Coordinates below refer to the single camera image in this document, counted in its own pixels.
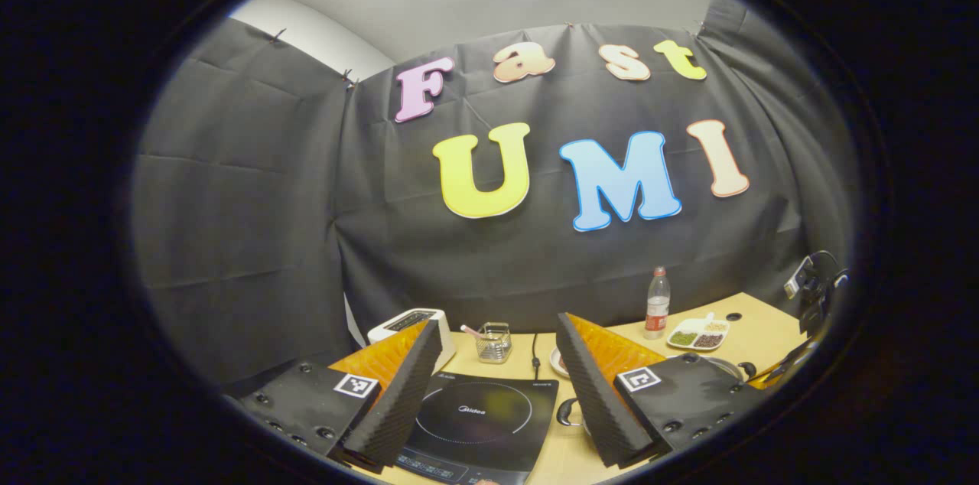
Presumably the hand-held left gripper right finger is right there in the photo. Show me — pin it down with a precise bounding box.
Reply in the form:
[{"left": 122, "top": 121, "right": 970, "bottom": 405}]
[{"left": 555, "top": 312, "right": 773, "bottom": 469}]

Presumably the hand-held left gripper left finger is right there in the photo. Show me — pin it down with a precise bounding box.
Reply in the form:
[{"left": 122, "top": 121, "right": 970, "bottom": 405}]
[{"left": 229, "top": 319, "right": 443, "bottom": 474}]

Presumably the steel pot with soybeans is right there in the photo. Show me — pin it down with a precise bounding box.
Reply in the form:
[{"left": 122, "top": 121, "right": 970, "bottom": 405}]
[{"left": 556, "top": 353, "right": 758, "bottom": 436}]

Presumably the black induction cooktop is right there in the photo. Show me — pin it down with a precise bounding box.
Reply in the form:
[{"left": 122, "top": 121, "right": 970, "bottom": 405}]
[{"left": 394, "top": 372, "right": 559, "bottom": 485}]

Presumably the white toaster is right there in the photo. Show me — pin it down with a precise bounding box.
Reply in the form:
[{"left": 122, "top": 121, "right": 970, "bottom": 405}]
[{"left": 367, "top": 308, "right": 457, "bottom": 375}]

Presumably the white divided dish of beans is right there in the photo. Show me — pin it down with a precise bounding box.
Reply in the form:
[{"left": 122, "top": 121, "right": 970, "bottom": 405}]
[{"left": 666, "top": 313, "right": 730, "bottom": 352}]

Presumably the plastic bottle with red label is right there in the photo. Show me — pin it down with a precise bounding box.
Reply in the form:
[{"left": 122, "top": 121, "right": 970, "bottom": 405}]
[{"left": 643, "top": 266, "right": 672, "bottom": 340}]

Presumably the black backdrop cloth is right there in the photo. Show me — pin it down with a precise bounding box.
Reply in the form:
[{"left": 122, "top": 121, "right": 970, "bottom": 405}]
[{"left": 130, "top": 0, "right": 857, "bottom": 394}]

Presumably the metal wire utensil holder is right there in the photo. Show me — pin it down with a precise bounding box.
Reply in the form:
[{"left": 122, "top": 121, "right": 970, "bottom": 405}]
[{"left": 476, "top": 322, "right": 512, "bottom": 363}]

